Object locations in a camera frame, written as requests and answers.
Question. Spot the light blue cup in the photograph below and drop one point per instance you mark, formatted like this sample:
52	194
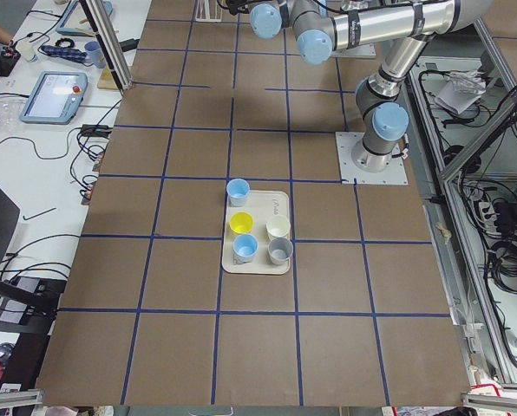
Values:
237	192
245	247

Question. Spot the blue checkered cloth case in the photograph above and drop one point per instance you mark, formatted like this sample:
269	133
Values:
68	54

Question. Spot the cream plastic cup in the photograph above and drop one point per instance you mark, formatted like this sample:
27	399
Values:
278	226

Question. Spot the yellow plastic cup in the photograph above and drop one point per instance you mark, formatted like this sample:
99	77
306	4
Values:
241	223

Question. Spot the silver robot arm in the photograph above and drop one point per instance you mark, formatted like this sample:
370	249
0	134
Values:
266	18
409	26

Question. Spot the grey plastic cup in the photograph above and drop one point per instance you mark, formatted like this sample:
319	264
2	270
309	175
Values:
280	250

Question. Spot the teach pendant near stand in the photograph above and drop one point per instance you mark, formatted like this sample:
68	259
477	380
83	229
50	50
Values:
55	98

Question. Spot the light blue cup far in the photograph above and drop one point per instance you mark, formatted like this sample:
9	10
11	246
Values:
245	247

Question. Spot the light blue cup near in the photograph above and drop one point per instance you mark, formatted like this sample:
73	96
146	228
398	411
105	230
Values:
237	192

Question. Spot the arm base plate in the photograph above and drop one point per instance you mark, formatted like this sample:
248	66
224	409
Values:
366	51
359	167

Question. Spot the black power adapter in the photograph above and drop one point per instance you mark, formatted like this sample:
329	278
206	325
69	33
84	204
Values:
129	44

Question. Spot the blue cup on desk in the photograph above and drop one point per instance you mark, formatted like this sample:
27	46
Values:
95	54

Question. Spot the aluminium frame post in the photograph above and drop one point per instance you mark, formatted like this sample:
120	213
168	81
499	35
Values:
105	35

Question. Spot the black monitor stand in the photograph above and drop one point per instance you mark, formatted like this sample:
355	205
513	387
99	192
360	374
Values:
29	303

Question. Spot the cream plastic tray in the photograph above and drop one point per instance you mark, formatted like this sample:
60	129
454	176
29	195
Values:
261	205

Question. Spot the white wire cup rack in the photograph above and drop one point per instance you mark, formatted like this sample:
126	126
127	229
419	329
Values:
208	11

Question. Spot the wooden mug tree stand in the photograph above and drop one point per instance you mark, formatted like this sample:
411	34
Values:
107	82

